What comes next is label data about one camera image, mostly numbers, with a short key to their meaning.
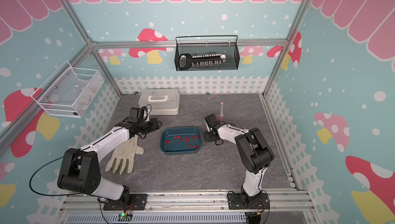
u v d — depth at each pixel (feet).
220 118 3.08
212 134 2.34
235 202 2.43
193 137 3.18
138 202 2.44
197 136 3.18
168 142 3.11
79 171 1.43
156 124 2.70
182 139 3.18
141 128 2.44
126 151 2.98
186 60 2.94
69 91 2.66
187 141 3.17
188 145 3.06
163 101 3.29
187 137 3.18
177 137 3.17
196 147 3.03
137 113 2.34
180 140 3.17
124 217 2.39
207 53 3.05
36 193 1.33
